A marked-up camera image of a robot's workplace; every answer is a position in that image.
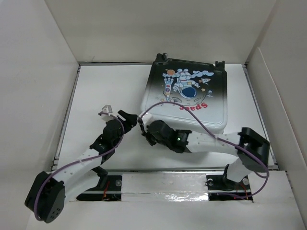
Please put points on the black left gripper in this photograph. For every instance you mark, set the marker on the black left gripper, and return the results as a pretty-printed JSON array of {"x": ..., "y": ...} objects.
[{"x": 129, "y": 120}]

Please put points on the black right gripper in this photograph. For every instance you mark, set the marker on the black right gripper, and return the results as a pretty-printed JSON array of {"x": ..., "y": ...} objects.
[{"x": 145, "y": 133}]

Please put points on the black white space suitcase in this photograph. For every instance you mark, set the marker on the black white space suitcase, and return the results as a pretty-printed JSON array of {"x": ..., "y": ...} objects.
[{"x": 185, "y": 94}]

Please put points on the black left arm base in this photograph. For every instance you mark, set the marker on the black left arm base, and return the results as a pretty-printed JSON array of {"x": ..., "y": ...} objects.
[{"x": 107, "y": 189}]

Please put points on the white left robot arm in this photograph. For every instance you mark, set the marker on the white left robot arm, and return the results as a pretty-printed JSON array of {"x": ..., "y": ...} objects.
[{"x": 51, "y": 190}]

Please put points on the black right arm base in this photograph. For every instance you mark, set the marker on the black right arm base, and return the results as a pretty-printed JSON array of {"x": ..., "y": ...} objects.
[{"x": 222, "y": 189}]

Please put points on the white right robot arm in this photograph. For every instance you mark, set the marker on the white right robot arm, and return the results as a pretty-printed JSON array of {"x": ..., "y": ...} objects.
[{"x": 250, "y": 148}]

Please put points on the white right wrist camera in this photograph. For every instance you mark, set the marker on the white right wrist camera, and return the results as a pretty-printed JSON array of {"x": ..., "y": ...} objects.
[{"x": 145, "y": 118}]

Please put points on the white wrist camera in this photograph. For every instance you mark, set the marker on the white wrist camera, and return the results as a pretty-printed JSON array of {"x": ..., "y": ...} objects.
[
  {"x": 106, "y": 111},
  {"x": 145, "y": 118}
]

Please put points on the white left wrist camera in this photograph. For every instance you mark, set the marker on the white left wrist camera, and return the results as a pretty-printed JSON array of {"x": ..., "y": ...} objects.
[{"x": 106, "y": 111}]

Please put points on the aluminium mounting rail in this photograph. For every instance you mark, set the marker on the aluminium mounting rail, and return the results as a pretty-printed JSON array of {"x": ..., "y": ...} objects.
[{"x": 166, "y": 185}]

